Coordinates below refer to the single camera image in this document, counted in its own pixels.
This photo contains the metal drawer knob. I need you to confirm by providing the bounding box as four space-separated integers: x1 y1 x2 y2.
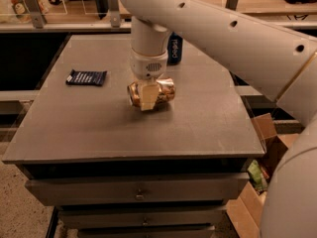
135 188 145 201

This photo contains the dark blue snack wrapper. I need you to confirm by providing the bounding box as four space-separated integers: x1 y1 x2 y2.
65 69 107 86

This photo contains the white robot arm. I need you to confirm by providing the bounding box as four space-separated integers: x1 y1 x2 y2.
121 0 317 238

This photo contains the green snack bag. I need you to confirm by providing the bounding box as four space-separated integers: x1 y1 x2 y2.
248 160 268 194

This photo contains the crushed orange soda can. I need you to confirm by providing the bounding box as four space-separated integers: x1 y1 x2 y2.
127 77 175 111

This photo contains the grey drawer cabinet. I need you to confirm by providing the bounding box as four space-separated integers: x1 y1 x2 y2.
3 34 264 238

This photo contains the cardboard box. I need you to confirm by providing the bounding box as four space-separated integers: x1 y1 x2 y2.
227 113 302 238

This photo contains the orange patterned package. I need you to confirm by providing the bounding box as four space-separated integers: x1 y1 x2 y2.
0 0 49 24

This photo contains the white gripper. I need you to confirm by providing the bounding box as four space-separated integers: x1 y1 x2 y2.
130 50 168 111

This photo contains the blue soda can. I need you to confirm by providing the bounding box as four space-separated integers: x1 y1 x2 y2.
167 33 183 65

